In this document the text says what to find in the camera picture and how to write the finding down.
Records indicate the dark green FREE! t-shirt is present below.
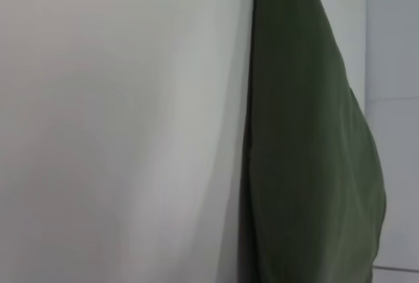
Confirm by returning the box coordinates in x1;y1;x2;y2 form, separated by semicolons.
238;0;388;283

